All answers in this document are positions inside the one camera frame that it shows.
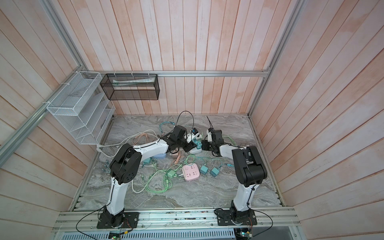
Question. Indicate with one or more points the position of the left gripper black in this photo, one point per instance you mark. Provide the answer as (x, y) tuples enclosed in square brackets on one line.
[(190, 146)]

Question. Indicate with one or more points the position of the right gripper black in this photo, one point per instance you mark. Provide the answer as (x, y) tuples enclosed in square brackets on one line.
[(204, 146)]

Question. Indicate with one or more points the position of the white power strip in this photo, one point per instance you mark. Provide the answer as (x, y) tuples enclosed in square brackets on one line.
[(195, 151)]

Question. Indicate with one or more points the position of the pink power strip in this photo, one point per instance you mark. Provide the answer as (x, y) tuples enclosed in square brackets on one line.
[(191, 172)]

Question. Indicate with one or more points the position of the blue power strip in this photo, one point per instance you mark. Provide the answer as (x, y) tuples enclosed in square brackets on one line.
[(160, 156)]

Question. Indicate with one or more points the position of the light green charger plug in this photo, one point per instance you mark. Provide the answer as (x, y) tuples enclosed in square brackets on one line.
[(171, 174)]

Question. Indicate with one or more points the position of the teal green charger plug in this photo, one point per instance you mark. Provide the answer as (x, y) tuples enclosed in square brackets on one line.
[(147, 162)]

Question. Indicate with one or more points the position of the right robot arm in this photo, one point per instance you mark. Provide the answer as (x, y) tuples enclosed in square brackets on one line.
[(250, 172)]

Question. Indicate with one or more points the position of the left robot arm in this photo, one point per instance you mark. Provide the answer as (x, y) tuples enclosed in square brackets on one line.
[(126, 162)]

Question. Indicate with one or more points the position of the teal chargers on white strip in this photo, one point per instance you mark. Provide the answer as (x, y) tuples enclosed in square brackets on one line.
[(198, 144)]

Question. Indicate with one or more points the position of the black mesh basket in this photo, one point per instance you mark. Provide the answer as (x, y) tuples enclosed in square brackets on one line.
[(118, 87)]

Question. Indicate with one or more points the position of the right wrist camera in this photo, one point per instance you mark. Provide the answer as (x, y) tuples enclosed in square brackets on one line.
[(209, 134)]

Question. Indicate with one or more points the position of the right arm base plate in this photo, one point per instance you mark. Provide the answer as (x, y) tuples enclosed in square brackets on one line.
[(232, 217)]

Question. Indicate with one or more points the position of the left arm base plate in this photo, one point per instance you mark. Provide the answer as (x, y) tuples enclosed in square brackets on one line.
[(121, 220)]

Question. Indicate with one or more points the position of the aluminium frame rail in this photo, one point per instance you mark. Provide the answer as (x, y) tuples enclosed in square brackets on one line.
[(194, 73)]

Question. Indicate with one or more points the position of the white wire mesh shelf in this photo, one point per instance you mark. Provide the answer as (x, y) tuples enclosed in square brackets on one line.
[(84, 113)]

